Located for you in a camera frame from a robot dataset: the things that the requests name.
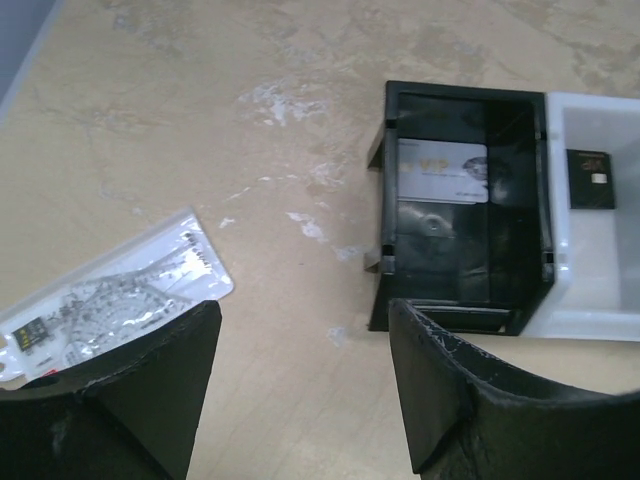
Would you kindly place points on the silver VIP card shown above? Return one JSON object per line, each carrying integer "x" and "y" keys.
{"x": 442, "y": 172}

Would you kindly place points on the black white sorting tray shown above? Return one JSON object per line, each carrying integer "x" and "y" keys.
{"x": 524, "y": 263}

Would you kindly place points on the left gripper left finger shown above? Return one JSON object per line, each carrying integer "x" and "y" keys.
{"x": 131, "y": 413}

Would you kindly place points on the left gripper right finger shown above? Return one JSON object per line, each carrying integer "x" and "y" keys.
{"x": 469, "y": 415}

